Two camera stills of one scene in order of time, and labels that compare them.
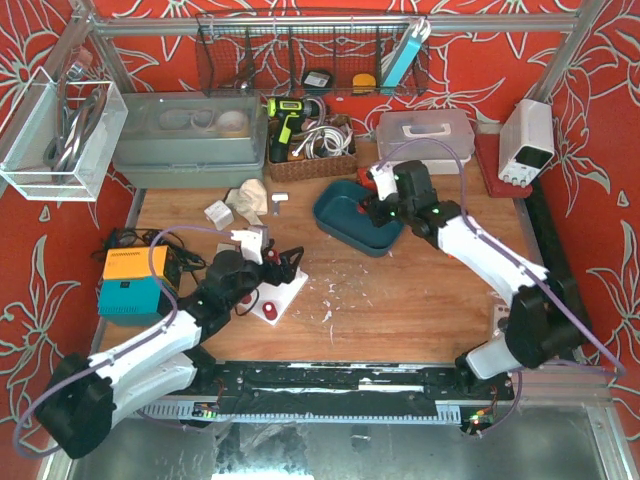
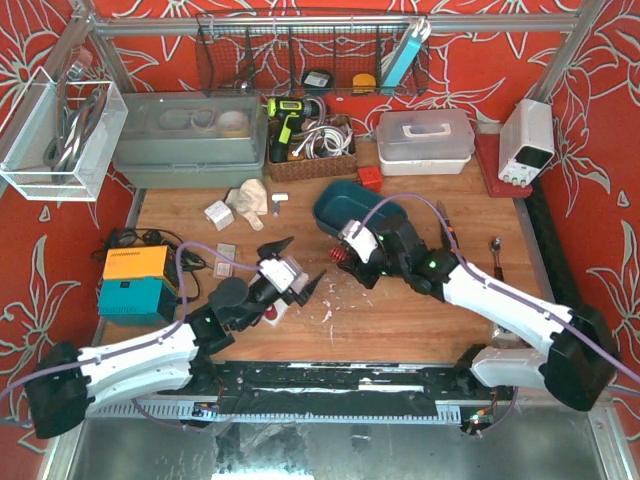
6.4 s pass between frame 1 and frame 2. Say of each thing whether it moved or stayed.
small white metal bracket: stayed
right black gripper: moved
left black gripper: moved
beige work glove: stayed
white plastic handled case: stayed
